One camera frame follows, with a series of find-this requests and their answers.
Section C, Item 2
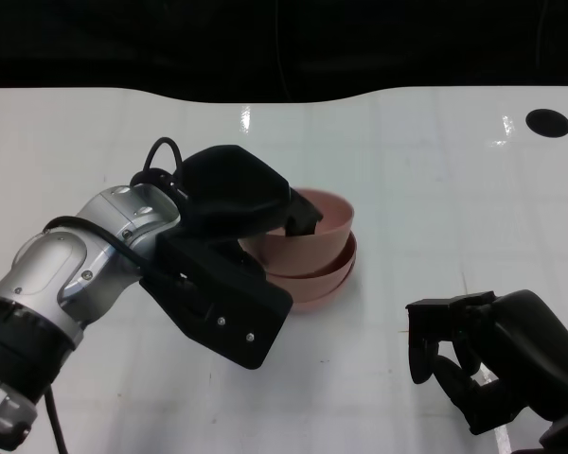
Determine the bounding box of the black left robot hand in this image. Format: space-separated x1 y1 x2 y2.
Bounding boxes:
179 144 324 281

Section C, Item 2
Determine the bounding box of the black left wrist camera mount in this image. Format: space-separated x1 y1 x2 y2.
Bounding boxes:
138 226 294 370

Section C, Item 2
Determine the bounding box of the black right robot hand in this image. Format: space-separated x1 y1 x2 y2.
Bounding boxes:
405 288 568 436

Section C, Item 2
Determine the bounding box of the pink bowl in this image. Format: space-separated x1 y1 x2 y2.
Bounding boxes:
267 254 359 315
239 187 356 277
263 234 359 293

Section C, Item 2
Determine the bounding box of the black table grommet hole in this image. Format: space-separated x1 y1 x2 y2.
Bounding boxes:
524 108 568 138

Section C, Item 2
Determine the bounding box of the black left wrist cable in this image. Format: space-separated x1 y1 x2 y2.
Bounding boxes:
42 136 186 454

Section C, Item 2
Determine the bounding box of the black backdrop cloth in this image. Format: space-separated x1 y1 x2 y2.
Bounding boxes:
0 0 568 104

